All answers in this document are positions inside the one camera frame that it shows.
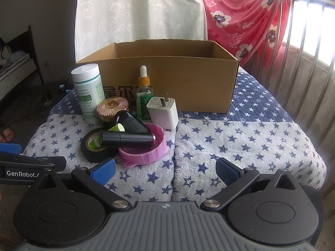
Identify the green dropper bottle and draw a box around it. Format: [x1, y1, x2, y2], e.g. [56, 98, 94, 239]
[135, 65, 155, 122]

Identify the green lip balm tube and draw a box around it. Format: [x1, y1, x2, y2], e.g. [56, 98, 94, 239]
[88, 123, 125, 149]

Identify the black cylinder tube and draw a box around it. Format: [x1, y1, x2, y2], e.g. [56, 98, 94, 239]
[99, 130, 155, 148]

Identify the pink plastic lid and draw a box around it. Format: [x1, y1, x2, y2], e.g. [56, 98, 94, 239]
[117, 122, 167, 168]

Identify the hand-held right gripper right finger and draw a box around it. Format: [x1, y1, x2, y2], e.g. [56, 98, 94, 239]
[200, 158, 303, 212]

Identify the round gold jar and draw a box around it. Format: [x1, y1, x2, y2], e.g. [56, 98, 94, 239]
[96, 97, 130, 122]

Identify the black tape roll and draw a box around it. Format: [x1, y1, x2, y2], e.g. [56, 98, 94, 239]
[80, 130, 118, 163]

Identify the orange slipper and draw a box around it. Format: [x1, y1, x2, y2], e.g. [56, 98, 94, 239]
[0, 128, 13, 143]

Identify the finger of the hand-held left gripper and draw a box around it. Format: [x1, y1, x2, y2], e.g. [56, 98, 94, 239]
[0, 154, 66, 172]
[0, 143, 22, 155]

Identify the white charger plug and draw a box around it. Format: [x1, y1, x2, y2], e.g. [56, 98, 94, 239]
[146, 93, 179, 131]

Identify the white patterned curtain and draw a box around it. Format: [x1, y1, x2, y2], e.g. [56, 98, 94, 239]
[75, 0, 208, 63]

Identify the dark clothes pile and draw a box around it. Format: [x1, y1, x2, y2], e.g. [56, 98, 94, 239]
[0, 37, 12, 66]

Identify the black key fob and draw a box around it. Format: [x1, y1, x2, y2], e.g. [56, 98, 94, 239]
[115, 110, 149, 134]

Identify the pink floral cloth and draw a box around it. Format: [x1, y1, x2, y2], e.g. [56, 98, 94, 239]
[197, 0, 291, 67]

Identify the cardboard box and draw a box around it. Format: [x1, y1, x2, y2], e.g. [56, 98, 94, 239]
[75, 39, 240, 114]

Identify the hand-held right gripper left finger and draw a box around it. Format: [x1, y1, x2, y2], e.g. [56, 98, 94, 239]
[33, 158, 133, 212]

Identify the white pill bottle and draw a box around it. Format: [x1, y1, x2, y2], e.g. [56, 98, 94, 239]
[71, 64, 103, 125]

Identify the dark bed frame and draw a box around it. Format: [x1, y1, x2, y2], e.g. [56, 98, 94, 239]
[5, 23, 45, 85]

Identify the quilted mattress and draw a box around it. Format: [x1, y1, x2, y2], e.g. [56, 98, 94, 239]
[0, 54, 38, 101]

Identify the star print blanket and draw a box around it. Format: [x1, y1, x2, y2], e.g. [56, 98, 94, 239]
[27, 65, 327, 207]

